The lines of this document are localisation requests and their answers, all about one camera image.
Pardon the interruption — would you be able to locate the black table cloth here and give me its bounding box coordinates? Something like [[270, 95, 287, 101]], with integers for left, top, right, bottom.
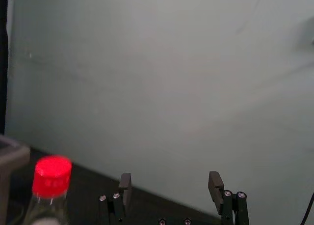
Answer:
[[4, 145, 223, 225]]

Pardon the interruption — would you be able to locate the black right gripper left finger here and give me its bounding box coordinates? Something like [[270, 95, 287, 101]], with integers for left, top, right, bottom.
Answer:
[[99, 172, 132, 225]]

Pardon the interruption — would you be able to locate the grey squared box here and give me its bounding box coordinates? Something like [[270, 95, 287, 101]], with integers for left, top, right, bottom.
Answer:
[[0, 134, 31, 225]]

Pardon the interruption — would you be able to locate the thin dark cable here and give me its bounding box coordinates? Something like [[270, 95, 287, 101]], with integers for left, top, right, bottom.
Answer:
[[300, 192, 314, 225]]

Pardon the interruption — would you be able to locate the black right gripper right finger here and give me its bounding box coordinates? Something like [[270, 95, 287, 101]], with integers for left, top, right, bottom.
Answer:
[[208, 171, 250, 225]]

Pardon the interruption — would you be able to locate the red bottle cap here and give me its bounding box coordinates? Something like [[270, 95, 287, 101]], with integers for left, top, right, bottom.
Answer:
[[32, 155, 73, 199]]

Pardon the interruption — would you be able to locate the black upright post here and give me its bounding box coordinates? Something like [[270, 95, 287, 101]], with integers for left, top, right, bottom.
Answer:
[[0, 0, 10, 137]]

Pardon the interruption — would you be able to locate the clear glass bottle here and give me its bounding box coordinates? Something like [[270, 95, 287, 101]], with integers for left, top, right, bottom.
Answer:
[[23, 155, 73, 225]]

